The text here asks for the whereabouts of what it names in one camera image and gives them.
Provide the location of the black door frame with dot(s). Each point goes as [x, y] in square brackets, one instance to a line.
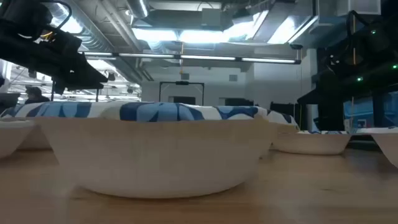
[182, 83]

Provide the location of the blue leaf paper bowl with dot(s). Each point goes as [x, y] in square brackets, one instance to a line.
[388, 143]
[62, 109]
[281, 137]
[311, 143]
[12, 137]
[155, 155]

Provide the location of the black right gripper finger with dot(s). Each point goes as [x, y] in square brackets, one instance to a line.
[311, 98]

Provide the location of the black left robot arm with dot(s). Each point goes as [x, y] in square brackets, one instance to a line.
[21, 12]

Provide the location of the bright ceiling light panel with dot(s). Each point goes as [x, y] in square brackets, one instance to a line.
[186, 35]

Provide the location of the silver round ceiling duct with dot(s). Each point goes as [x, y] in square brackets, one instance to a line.
[138, 7]

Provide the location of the grey wall vent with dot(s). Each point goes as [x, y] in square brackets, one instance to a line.
[233, 77]
[185, 76]

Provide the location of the black cabinet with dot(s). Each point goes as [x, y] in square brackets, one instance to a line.
[281, 106]

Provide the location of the blue panel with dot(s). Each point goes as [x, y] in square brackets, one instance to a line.
[360, 112]

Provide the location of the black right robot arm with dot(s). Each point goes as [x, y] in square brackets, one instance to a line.
[367, 46]

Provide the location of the long ceiling light fixture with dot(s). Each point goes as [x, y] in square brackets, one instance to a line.
[205, 58]

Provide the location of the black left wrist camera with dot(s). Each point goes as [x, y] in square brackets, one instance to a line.
[66, 43]

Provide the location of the person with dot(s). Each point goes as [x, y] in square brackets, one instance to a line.
[35, 95]

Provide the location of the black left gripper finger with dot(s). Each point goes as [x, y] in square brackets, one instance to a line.
[84, 71]
[81, 86]

